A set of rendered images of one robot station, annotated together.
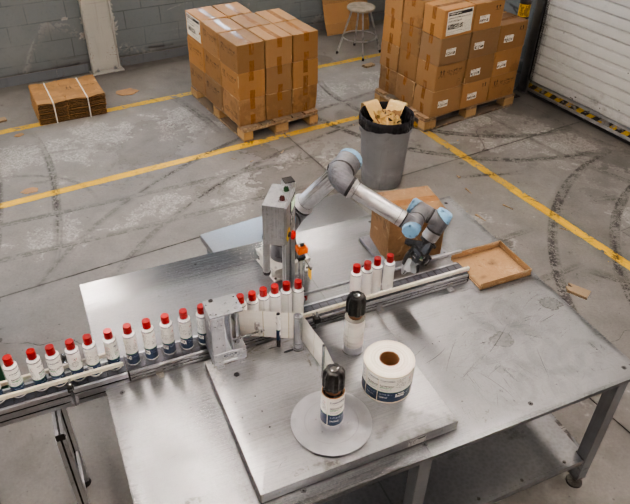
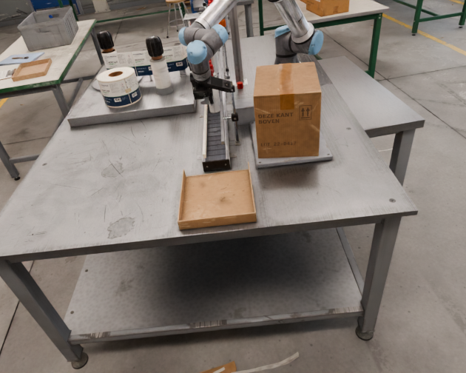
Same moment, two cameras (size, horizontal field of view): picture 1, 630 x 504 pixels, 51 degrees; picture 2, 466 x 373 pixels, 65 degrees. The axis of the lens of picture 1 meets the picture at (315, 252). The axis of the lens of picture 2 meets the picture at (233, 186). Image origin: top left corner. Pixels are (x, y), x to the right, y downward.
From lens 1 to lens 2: 3.82 m
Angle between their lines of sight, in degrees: 85
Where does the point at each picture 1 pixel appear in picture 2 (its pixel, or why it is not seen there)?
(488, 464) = (115, 256)
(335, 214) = (368, 110)
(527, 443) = (109, 293)
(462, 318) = (157, 154)
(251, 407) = not seen: hidden behind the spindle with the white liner
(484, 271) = (211, 189)
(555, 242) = not seen: outside the picture
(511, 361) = (86, 167)
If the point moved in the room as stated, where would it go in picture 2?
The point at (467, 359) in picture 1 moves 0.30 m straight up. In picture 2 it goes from (114, 145) to (92, 85)
